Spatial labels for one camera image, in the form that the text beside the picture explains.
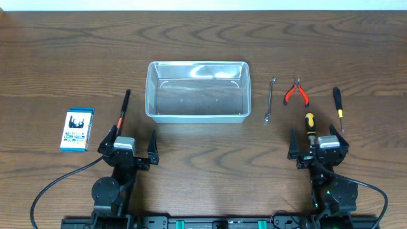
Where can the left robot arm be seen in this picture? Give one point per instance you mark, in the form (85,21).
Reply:
(112,194)

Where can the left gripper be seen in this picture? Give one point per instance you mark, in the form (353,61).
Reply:
(152,158)

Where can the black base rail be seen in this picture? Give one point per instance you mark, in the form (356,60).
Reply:
(163,222)

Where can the clear plastic container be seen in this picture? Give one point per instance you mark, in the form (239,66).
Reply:
(198,91)

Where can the blue white cardboard box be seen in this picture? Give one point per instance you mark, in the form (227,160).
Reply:
(77,129)

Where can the slim black yellow screwdriver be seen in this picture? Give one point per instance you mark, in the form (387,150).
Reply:
(338,105)

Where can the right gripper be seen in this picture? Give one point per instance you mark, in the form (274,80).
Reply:
(293,153)

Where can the silver offset wrench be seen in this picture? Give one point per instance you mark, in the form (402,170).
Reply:
(267,116)

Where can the small black orange hammer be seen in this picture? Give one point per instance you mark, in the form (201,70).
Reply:
(123,111)

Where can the black yellow stubby screwdriver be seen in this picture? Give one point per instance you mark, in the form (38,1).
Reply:
(310,127)

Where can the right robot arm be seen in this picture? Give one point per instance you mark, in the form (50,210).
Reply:
(334,198)

